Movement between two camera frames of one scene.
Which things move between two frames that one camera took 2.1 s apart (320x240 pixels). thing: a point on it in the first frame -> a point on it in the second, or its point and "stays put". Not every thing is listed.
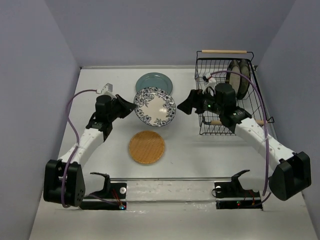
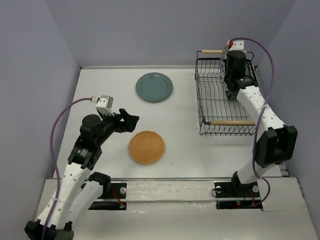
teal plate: (155, 80) stays put
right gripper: (194, 100) -> (226, 69)
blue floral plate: (156, 106) -> (222, 70)
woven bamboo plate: (146, 147) stays put
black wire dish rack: (229, 87) stays put
